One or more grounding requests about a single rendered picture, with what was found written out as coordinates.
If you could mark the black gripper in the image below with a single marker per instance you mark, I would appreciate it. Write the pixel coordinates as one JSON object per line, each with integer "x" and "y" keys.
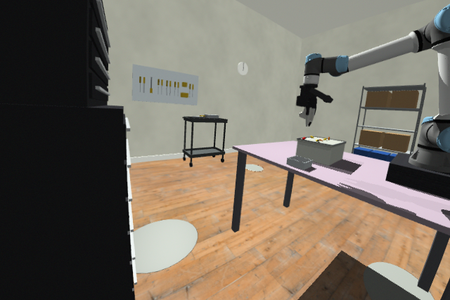
{"x": 308, "y": 99}

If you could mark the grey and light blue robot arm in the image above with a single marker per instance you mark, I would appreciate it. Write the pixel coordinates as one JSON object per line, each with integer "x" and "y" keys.
{"x": 433, "y": 150}

